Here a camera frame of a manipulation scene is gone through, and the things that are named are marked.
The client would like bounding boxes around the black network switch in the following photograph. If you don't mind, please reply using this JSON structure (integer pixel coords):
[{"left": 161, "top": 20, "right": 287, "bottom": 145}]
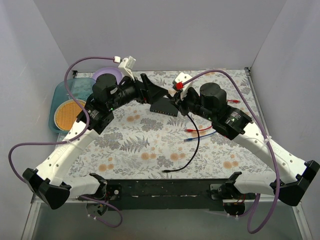
[{"left": 149, "top": 97, "right": 178, "bottom": 117}]

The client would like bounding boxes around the blue ethernet cable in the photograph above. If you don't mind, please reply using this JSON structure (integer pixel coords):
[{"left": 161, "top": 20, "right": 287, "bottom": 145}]
[{"left": 183, "top": 130, "right": 218, "bottom": 143}]

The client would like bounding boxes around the black ethernet cable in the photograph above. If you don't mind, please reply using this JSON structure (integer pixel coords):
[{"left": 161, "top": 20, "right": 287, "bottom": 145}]
[{"left": 162, "top": 113, "right": 200, "bottom": 174}]

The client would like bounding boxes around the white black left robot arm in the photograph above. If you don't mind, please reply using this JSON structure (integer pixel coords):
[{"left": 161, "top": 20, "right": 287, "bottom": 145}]
[{"left": 22, "top": 73, "right": 169, "bottom": 210}]

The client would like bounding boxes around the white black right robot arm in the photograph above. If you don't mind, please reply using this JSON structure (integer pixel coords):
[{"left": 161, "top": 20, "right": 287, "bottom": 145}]
[{"left": 171, "top": 82, "right": 320, "bottom": 207}]

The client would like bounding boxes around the purple plastic plate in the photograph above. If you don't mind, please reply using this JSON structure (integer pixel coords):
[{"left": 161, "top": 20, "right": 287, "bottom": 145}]
[{"left": 91, "top": 67, "right": 123, "bottom": 83}]

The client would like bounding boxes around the teal plastic tray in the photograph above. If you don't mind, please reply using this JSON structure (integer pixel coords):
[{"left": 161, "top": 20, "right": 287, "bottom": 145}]
[{"left": 48, "top": 77, "right": 96, "bottom": 134}]

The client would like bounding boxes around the orange woven round coaster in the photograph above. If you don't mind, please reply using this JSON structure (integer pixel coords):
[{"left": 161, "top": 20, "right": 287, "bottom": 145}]
[{"left": 53, "top": 99, "right": 82, "bottom": 131}]

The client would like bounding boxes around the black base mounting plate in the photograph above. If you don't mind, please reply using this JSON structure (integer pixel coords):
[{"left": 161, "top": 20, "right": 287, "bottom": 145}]
[{"left": 77, "top": 178, "right": 251, "bottom": 218}]

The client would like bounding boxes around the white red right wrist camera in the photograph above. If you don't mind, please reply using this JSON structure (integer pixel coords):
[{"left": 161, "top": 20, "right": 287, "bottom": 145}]
[{"left": 172, "top": 72, "right": 193, "bottom": 100}]

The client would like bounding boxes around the red ethernet cable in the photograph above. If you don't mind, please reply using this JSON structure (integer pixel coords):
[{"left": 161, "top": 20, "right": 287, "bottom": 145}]
[{"left": 186, "top": 99, "right": 240, "bottom": 133}]

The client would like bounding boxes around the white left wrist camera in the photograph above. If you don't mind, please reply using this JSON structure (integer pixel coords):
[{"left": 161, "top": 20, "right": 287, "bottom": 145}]
[{"left": 113, "top": 56, "right": 136, "bottom": 79}]

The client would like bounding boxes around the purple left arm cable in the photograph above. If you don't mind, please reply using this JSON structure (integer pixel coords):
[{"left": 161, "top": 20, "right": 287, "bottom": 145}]
[{"left": 8, "top": 56, "right": 124, "bottom": 228}]

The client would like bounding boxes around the aluminium frame rail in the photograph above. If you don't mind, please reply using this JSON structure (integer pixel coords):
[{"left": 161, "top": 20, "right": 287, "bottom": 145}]
[{"left": 31, "top": 193, "right": 84, "bottom": 203}]

